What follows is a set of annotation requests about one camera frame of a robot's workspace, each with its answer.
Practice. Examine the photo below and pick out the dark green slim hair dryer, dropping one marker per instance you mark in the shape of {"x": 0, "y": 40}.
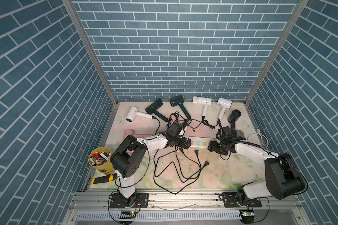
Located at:
{"x": 152, "y": 109}

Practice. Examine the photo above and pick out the white boxy hair dryer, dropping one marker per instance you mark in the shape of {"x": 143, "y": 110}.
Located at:
{"x": 206, "y": 102}

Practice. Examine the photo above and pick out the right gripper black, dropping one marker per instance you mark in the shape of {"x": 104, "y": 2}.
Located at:
{"x": 212, "y": 146}

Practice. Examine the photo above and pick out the pink hair dryer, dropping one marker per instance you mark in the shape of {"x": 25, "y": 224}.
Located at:
{"x": 129, "y": 132}

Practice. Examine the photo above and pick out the black yellow utility knife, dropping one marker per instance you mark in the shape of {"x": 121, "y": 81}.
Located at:
{"x": 104, "y": 179}

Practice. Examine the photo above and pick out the dark teal round hair dryer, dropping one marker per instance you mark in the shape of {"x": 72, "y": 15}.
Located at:
{"x": 234, "y": 116}

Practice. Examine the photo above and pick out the grey oval pad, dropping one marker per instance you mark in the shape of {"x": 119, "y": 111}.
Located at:
{"x": 239, "y": 135}

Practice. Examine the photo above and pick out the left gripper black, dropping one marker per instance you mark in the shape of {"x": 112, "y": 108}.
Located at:
{"x": 182, "y": 145}

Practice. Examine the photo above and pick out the white multicolour power strip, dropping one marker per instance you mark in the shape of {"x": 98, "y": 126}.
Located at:
{"x": 200, "y": 142}

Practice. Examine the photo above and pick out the white round hair dryer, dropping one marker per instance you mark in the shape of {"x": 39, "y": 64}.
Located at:
{"x": 134, "y": 112}

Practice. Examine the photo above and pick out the yellow cup with small items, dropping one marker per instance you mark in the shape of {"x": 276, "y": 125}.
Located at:
{"x": 99, "y": 159}

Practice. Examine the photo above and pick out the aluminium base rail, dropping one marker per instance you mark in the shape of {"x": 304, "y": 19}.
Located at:
{"x": 190, "y": 206}

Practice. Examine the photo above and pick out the dark green boxy hair dryer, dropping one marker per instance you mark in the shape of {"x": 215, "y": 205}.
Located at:
{"x": 179, "y": 101}

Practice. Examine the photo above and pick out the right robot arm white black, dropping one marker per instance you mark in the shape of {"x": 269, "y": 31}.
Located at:
{"x": 282, "y": 177}

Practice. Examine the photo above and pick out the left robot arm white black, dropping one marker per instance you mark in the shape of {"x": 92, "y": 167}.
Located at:
{"x": 127, "y": 158}

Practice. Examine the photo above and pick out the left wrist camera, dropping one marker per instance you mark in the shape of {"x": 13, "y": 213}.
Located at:
{"x": 177, "y": 129}

